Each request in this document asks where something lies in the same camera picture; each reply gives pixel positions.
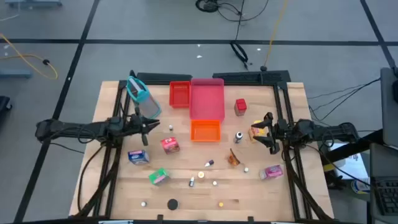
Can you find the teal-rimmed mesh strainer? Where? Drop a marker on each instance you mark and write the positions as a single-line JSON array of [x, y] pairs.
[[147, 107]]

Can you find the pink plastic tray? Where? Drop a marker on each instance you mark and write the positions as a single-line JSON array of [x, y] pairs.
[[206, 99]]

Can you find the grey-blue floor bar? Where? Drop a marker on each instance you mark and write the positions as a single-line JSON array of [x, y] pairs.
[[31, 3], [15, 73]]

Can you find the white paper sheet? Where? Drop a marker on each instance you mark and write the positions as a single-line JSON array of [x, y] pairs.
[[351, 161]]

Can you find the small yellow-capped bottle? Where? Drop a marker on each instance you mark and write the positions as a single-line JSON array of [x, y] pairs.
[[201, 175]]

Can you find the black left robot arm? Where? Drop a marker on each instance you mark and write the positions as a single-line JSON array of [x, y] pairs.
[[77, 127]]

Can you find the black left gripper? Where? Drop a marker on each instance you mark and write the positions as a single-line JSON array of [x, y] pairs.
[[136, 124]]

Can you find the black keyboard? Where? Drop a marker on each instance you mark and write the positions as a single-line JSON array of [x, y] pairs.
[[387, 196]]

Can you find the yellow pops cereal box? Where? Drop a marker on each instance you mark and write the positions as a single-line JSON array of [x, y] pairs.
[[256, 132]]

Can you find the grey monitor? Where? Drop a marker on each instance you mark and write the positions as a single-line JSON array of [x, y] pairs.
[[390, 105]]

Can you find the small grey bottle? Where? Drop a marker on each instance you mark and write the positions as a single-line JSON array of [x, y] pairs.
[[191, 181]]

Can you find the long black perforated panel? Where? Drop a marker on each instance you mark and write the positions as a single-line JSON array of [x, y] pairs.
[[248, 76]]

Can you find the red snack box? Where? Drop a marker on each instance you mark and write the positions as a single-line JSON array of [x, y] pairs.
[[170, 145]]

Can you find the red mesh plastic basket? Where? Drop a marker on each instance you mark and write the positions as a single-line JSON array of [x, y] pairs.
[[179, 95]]

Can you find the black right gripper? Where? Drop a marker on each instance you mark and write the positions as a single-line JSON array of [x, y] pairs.
[[281, 130]]

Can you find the red small box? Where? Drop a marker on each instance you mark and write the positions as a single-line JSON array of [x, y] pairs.
[[240, 105]]

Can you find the brown snack wrapper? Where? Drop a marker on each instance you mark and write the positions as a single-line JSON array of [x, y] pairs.
[[234, 158]]

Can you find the black round disc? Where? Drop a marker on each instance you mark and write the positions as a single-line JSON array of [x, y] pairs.
[[173, 204]]

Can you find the short black ridged panel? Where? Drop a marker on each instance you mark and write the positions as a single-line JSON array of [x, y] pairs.
[[164, 76]]

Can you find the orange plastic basket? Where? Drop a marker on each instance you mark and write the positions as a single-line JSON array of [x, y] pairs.
[[205, 131]]

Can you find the green snack box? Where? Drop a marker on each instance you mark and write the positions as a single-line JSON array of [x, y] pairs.
[[159, 176]]

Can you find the black caster foot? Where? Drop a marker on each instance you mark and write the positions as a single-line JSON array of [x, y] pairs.
[[4, 104]]

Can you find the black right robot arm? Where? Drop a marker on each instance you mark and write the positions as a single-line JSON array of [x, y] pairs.
[[326, 130]]

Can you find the pink snack box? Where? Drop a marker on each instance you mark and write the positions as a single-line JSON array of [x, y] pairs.
[[271, 172]]

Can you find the blue snack box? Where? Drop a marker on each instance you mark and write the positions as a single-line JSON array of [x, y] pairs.
[[138, 157]]

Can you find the small dark dropper bottle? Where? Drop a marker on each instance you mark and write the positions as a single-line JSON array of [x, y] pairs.
[[209, 163]]

